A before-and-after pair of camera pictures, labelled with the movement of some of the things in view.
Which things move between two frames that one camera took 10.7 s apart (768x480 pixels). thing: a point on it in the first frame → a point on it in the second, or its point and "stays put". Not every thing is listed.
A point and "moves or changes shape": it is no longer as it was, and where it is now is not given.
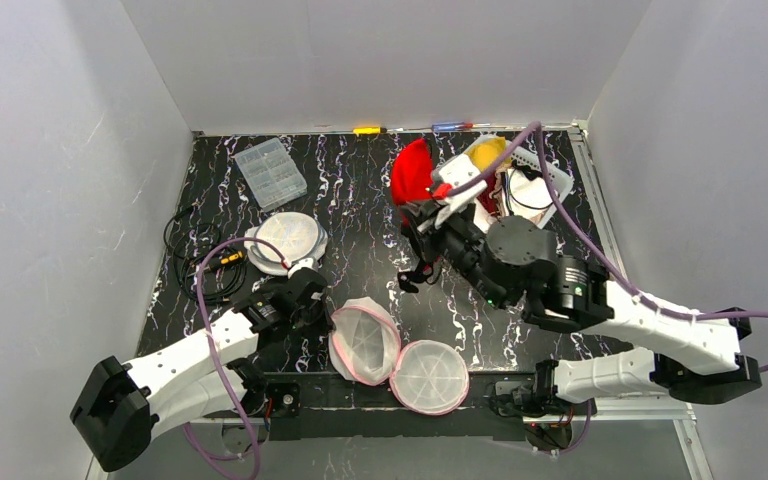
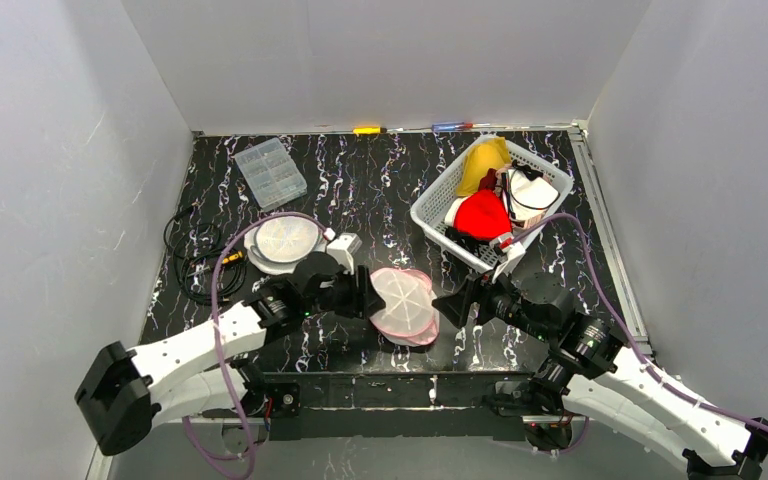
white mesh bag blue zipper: (299, 237) stays put
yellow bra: (484, 155) stays put
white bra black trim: (526, 190) stays put
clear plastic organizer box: (271, 175) stays put
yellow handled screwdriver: (369, 130) stays put
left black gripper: (311, 287) → (363, 292)
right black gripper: (428, 221) → (470, 301)
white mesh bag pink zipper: (427, 377) → (408, 317)
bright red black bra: (411, 179) moves or changes shape
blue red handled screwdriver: (452, 126) stays put
